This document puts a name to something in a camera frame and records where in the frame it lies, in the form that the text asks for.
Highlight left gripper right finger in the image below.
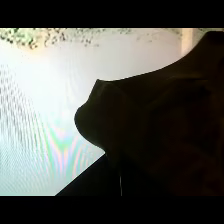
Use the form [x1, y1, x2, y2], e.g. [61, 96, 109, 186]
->
[121, 168, 168, 197]

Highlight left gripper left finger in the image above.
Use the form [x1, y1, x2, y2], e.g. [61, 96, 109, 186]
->
[55, 154, 122, 197]

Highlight dark brown garment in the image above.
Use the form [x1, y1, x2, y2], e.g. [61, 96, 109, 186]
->
[74, 30, 224, 197]

